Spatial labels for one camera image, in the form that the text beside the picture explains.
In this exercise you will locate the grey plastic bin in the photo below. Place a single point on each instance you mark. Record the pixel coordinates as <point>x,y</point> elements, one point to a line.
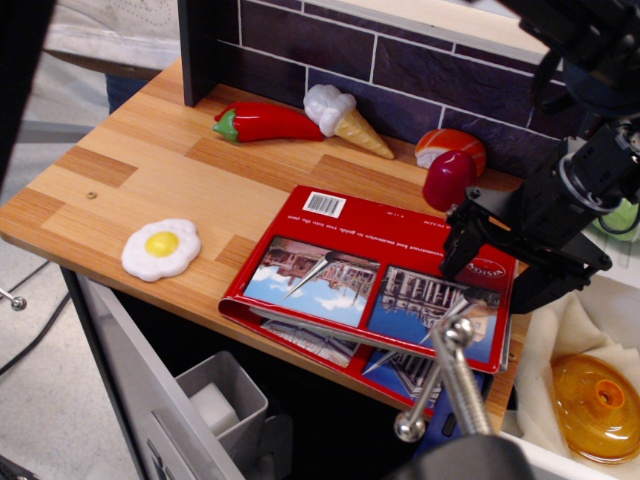
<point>241,441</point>

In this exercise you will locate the cream cloth in sink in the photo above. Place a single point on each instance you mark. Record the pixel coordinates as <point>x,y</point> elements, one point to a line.
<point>563,327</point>

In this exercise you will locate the red spiral-bound photo book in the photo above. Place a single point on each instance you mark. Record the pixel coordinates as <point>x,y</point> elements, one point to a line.
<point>355,285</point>

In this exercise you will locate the toy fried egg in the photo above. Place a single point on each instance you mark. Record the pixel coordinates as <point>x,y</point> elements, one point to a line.
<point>161,250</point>

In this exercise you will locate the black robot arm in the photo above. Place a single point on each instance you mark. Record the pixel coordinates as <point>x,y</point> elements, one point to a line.
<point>593,61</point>

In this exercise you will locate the green toy cabbage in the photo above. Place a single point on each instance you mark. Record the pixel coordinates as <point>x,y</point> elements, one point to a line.
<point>621,224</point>

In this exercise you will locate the white dish rack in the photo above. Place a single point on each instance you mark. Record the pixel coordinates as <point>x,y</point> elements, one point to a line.
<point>624,256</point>

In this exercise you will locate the toy ice cream cone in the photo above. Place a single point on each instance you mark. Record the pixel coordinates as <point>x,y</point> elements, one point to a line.
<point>336,114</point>

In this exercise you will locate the toy salmon sushi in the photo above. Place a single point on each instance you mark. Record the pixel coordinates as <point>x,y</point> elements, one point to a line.
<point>439,141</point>

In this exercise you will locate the red toy chili pepper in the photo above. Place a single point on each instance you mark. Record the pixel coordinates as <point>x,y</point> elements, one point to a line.
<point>254,121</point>

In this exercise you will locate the grey cabinet door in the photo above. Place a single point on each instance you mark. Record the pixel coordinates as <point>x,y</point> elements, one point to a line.
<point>170,439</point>

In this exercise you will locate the chrome faucet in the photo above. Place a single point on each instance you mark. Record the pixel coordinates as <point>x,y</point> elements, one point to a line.
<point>450,338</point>

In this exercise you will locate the orange plastic pot lid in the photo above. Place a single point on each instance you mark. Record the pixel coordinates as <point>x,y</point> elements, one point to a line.
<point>597,409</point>

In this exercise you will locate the white sneaker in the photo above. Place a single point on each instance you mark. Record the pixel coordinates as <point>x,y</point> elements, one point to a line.
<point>139,37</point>

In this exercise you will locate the chrome knob at left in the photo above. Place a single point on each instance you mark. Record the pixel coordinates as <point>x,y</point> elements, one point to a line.
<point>18,303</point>

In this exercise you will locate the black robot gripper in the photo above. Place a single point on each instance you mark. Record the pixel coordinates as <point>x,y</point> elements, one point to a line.
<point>540,223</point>

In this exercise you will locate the dark red plastic dome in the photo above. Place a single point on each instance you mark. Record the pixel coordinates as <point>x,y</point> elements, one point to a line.
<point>450,174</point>

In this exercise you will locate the white foam block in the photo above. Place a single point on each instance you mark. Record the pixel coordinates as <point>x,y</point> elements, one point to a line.
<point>215,410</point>

